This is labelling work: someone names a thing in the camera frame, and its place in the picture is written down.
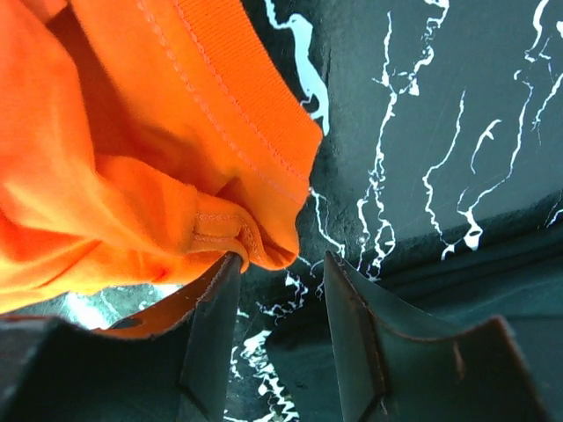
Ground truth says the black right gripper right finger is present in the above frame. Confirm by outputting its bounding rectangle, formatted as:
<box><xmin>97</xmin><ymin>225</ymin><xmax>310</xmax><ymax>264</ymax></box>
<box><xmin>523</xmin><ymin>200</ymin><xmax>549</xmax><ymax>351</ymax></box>
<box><xmin>324</xmin><ymin>252</ymin><xmax>562</xmax><ymax>421</ymax></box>

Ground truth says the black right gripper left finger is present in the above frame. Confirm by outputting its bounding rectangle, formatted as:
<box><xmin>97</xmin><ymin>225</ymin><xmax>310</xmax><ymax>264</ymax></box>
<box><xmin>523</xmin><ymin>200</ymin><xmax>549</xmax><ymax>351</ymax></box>
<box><xmin>1</xmin><ymin>253</ymin><xmax>242</xmax><ymax>421</ymax></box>

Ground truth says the orange t shirt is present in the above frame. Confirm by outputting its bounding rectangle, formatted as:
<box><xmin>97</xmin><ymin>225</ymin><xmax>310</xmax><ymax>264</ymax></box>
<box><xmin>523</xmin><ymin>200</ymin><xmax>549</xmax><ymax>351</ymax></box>
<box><xmin>1</xmin><ymin>1</ymin><xmax>322</xmax><ymax>312</ymax></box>

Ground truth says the black marble pattern mat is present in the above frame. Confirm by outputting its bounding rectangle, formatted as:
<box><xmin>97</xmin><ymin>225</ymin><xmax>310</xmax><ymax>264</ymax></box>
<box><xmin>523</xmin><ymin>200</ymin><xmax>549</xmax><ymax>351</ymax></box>
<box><xmin>222</xmin><ymin>1</ymin><xmax>562</xmax><ymax>421</ymax></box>

